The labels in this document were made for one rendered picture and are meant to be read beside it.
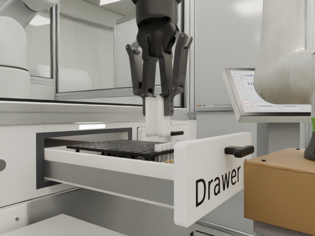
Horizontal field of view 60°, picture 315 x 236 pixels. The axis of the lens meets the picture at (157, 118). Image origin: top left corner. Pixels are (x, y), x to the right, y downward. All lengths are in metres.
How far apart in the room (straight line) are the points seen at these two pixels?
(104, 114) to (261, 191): 0.41
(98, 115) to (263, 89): 0.42
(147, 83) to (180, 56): 0.08
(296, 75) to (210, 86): 1.74
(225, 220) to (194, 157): 2.11
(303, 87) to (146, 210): 0.55
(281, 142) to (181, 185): 1.08
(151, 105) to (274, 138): 0.98
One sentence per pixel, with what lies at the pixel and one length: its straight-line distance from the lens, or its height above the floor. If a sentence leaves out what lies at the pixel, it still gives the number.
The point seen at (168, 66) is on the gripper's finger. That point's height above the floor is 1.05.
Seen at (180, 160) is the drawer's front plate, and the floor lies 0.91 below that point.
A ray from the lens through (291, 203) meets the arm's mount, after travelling 0.56.
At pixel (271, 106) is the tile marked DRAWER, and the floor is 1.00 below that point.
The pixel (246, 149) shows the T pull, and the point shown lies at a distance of 0.47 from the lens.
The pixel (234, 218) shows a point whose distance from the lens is 2.43.
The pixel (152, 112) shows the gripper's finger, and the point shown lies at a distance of 0.49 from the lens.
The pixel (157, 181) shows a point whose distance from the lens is 0.40.
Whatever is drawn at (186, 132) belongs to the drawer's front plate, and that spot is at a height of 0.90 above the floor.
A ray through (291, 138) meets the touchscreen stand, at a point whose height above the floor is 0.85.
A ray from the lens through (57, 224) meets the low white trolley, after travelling 0.58.
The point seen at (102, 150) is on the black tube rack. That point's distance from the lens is 0.53.
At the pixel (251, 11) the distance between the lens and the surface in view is 2.36.
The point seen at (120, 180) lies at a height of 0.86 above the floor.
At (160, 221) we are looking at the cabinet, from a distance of 0.96.
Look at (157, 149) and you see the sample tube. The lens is 0.48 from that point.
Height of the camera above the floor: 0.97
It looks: 1 degrees down
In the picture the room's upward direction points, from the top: straight up
